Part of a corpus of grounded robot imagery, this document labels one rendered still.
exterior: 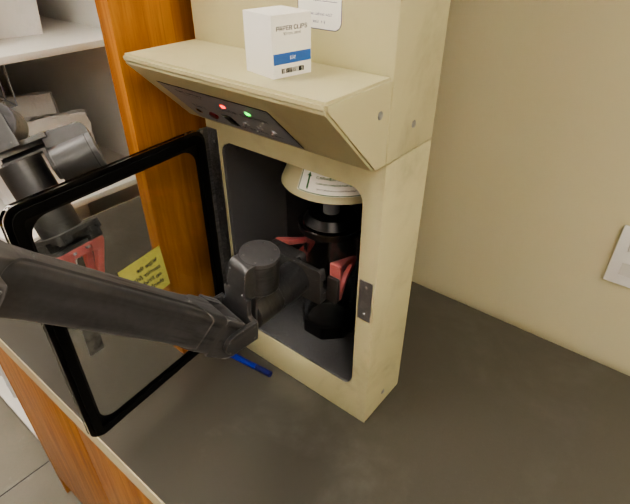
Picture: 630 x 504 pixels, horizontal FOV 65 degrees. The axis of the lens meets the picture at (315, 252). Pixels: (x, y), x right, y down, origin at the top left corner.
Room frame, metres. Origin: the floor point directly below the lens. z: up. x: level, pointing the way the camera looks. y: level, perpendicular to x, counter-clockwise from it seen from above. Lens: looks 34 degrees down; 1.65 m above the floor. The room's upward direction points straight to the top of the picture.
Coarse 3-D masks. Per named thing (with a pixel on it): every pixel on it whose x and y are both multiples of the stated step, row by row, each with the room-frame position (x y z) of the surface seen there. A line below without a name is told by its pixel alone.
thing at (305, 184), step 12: (288, 168) 0.67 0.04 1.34; (300, 168) 0.65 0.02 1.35; (288, 180) 0.66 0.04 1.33; (300, 180) 0.63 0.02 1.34; (312, 180) 0.62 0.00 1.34; (324, 180) 0.62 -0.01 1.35; (336, 180) 0.62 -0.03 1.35; (300, 192) 0.63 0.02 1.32; (312, 192) 0.62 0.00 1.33; (324, 192) 0.61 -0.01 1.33; (336, 192) 0.61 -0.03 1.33; (348, 192) 0.61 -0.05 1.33; (336, 204) 0.60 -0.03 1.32; (348, 204) 0.60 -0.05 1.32
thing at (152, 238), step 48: (96, 192) 0.55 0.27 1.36; (144, 192) 0.60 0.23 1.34; (192, 192) 0.67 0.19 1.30; (48, 240) 0.49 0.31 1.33; (96, 240) 0.53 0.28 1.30; (144, 240) 0.59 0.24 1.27; (192, 240) 0.66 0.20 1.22; (192, 288) 0.65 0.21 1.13; (48, 336) 0.45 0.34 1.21; (96, 384) 0.48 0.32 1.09; (144, 384) 0.54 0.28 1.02
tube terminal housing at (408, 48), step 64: (192, 0) 0.72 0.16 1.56; (256, 0) 0.65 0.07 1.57; (384, 0) 0.54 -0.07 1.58; (448, 0) 0.61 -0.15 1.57; (384, 64) 0.53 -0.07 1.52; (384, 192) 0.53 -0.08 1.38; (384, 256) 0.54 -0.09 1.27; (384, 320) 0.55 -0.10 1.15; (320, 384) 0.58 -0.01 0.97; (384, 384) 0.57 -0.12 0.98
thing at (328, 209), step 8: (312, 208) 0.70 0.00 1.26; (320, 208) 0.70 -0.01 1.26; (328, 208) 0.68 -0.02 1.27; (336, 208) 0.68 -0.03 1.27; (344, 208) 0.70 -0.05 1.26; (352, 208) 0.70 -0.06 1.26; (304, 216) 0.69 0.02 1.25; (312, 216) 0.68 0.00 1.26; (320, 216) 0.68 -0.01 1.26; (328, 216) 0.68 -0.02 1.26; (336, 216) 0.68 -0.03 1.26; (344, 216) 0.68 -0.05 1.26; (352, 216) 0.68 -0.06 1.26; (312, 224) 0.66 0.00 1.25; (320, 224) 0.66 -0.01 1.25; (328, 224) 0.66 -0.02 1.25; (336, 224) 0.66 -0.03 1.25; (344, 224) 0.66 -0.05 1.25; (352, 224) 0.67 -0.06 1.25; (328, 232) 0.65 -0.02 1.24; (336, 232) 0.65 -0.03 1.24
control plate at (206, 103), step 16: (176, 96) 0.65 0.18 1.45; (192, 96) 0.61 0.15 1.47; (208, 96) 0.57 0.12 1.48; (208, 112) 0.64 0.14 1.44; (224, 112) 0.60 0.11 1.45; (240, 112) 0.56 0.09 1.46; (256, 112) 0.53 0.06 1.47; (240, 128) 0.63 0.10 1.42; (256, 128) 0.59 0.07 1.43; (272, 128) 0.55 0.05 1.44
